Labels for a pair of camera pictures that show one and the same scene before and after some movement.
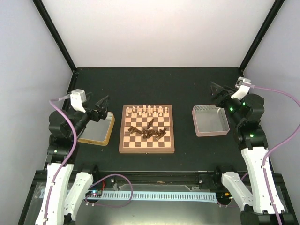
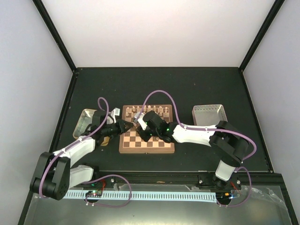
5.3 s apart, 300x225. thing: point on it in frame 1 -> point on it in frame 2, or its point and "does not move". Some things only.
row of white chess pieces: x=146 y=110 does not move
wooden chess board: x=146 y=129 does not move
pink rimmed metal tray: x=210 y=120 does not move
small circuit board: x=93 y=193 does not move
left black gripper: x=101 y=113 -> x=120 y=132
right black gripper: x=221 y=90 -> x=145 y=137
